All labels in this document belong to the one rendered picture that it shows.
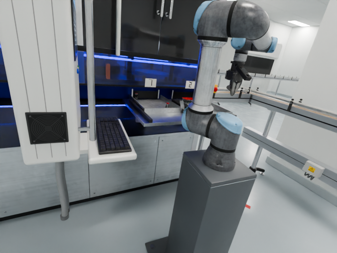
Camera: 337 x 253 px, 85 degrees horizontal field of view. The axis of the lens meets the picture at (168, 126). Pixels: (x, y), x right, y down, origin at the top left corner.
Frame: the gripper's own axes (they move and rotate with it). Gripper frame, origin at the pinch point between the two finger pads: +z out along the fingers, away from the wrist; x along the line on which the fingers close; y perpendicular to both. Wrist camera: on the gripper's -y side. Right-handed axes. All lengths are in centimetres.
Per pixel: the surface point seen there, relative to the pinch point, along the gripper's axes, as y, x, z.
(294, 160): -13, -84, 56
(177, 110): 12.6, 31.9, 14.2
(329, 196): -33, -141, 97
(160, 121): 0, 50, 16
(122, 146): -14, 74, 21
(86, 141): 0, 88, 24
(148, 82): 38, 43, 2
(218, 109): 14.3, -4.9, 14.8
